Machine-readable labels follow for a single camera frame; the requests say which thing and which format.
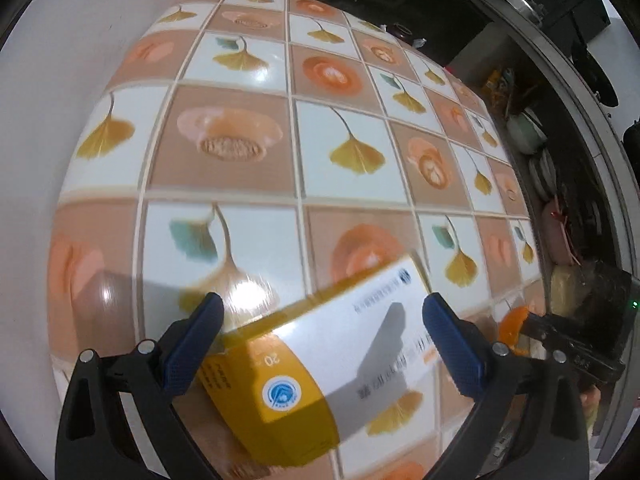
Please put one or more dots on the white plates stack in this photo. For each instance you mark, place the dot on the white plates stack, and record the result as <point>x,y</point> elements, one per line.
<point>542,170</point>

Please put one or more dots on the yellow white medicine box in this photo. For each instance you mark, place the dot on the yellow white medicine box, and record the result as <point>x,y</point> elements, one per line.
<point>297,383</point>

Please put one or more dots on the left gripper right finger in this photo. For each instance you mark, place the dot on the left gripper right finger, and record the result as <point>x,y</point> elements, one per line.
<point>551,439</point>

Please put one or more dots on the orange peel piece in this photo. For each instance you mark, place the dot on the orange peel piece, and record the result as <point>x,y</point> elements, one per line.
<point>509,329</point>

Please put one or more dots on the green white stacked bowls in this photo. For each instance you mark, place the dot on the green white stacked bowls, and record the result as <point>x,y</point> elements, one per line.
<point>526,132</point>

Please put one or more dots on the pink plastic basin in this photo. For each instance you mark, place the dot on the pink plastic basin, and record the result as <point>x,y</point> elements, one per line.
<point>554,235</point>

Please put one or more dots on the bag of yellow grain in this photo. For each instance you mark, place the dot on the bag of yellow grain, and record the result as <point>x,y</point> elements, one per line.
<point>565,290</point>

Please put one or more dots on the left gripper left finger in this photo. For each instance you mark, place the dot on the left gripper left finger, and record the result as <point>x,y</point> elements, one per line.
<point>94,437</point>

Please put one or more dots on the right hand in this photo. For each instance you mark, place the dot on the right hand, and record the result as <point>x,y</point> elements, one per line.
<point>590,399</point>

